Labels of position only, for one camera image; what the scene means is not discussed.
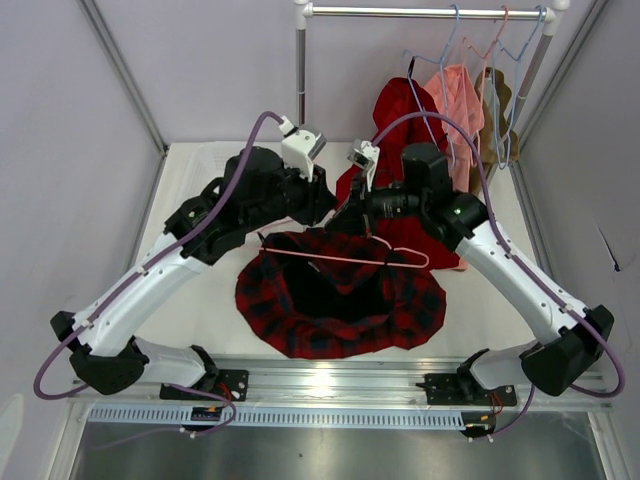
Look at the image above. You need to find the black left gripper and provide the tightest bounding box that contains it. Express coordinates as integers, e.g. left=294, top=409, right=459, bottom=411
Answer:
left=243, top=155, right=338, bottom=233

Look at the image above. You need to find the pink wire hanger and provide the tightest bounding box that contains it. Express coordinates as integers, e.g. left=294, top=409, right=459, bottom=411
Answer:
left=252, top=217, right=430, bottom=269
left=460, top=5, right=509, bottom=167

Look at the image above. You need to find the red plaid skirt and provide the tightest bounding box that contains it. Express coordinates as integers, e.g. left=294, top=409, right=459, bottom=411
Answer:
left=235, top=229, right=447, bottom=360

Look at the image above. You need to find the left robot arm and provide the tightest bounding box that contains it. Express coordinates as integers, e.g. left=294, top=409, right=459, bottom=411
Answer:
left=51, top=143, right=336, bottom=400

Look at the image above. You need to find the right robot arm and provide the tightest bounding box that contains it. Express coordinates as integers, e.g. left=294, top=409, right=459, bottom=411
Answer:
left=326, top=140, right=614, bottom=404

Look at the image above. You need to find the white plastic basket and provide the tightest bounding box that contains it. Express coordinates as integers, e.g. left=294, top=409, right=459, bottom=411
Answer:
left=182, top=141, right=242, bottom=198

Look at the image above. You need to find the red hanging garment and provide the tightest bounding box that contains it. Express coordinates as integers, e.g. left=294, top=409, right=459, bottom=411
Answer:
left=333, top=76, right=461, bottom=271

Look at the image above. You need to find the pink hanging garment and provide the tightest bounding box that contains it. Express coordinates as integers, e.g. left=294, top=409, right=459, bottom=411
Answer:
left=423, top=63, right=487, bottom=273

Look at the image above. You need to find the brown hanging garment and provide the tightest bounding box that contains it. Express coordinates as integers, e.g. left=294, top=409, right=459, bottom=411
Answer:
left=474, top=67, right=520, bottom=179

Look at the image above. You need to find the silver clothes rack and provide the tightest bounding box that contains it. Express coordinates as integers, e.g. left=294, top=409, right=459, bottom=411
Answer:
left=294, top=1, right=571, bottom=123

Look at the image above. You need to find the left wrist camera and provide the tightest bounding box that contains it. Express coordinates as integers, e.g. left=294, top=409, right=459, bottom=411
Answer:
left=279, top=116, right=326, bottom=183

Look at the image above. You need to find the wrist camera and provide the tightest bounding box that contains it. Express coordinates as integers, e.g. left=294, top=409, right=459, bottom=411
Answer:
left=279, top=116, right=326, bottom=183
left=348, top=139, right=380, bottom=192

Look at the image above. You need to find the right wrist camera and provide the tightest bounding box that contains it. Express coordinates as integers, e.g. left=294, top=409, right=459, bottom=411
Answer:
left=348, top=139, right=380, bottom=192

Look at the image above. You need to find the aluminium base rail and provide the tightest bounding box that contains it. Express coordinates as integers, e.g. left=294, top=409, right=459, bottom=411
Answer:
left=69, top=356, right=613, bottom=412

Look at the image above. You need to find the blue wire hanger left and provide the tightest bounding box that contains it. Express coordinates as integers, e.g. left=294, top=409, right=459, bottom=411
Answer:
left=402, top=4, right=467, bottom=172

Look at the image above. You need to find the blue wire hanger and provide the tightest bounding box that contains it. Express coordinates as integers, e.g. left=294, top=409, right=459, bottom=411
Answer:
left=485, top=6, right=546, bottom=170
left=402, top=4, right=467, bottom=172

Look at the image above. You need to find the blue wire hanger right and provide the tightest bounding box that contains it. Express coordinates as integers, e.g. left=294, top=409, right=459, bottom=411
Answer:
left=485, top=6, right=546, bottom=170

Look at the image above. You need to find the slotted cable duct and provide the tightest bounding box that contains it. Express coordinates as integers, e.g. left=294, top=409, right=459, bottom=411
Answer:
left=88, top=404, right=466, bottom=431

